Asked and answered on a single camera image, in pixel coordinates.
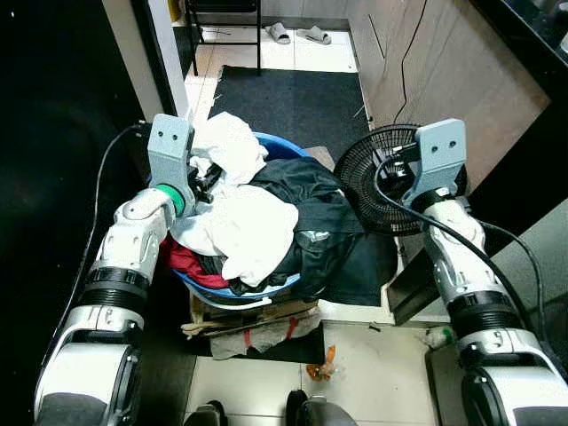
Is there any black left robot foot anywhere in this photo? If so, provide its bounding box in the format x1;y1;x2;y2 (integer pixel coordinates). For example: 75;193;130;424
183;401;228;426

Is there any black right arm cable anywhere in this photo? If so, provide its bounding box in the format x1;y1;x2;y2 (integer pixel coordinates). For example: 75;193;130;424
372;154;548;340

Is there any blue plastic basin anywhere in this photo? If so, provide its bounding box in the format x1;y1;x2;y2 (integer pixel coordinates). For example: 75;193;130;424
172;131;313;310

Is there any small white cloth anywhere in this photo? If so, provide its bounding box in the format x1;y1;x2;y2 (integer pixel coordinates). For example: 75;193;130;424
190;111;270;188

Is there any orange wrapper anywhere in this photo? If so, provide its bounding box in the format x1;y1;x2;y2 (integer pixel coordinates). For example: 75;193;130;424
305;343;339;383

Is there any black garment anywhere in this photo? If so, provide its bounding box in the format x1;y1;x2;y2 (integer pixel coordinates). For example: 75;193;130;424
206;157;398;308

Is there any crumpled white green litter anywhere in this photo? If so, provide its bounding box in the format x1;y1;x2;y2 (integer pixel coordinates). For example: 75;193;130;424
423;326;456;350

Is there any black robot foot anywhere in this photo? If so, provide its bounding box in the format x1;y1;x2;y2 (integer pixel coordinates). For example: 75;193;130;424
284;389;358;426
183;401;228;426

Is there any flat brown cardboard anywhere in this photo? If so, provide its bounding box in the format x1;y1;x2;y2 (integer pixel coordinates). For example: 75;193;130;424
181;296;323;339

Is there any red garment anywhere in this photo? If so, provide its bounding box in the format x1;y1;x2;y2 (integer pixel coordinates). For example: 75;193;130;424
160;233;230;290

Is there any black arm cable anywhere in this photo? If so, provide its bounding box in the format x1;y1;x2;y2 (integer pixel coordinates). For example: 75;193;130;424
372;154;548;340
40;122;149;356

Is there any black right robot foot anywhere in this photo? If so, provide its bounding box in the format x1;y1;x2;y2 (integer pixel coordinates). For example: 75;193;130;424
284;389;358;426

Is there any black electric fan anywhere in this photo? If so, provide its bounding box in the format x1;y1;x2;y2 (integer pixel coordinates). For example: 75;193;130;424
335;123;469;237

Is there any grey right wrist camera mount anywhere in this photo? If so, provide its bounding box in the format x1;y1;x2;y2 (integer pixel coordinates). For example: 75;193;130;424
412;118;469;201

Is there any brown wooden cabinet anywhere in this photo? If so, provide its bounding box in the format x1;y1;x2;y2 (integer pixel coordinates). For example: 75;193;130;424
345;0;552;193

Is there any black floor mat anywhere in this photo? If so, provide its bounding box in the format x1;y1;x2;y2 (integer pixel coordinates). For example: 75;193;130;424
209;65;370;162

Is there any large white cloth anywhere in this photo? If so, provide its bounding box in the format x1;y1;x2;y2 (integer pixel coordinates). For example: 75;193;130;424
169;184;301;288

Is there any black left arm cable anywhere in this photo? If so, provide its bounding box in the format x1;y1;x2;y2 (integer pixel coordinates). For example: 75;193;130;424
40;122;149;356

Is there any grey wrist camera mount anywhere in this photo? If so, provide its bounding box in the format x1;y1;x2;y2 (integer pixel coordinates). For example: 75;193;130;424
412;118;469;201
146;114;197;210

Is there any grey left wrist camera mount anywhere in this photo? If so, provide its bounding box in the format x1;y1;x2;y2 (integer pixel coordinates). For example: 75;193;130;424
146;114;197;210

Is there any black metal chair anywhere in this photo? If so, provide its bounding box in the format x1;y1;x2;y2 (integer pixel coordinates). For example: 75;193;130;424
181;0;264;77

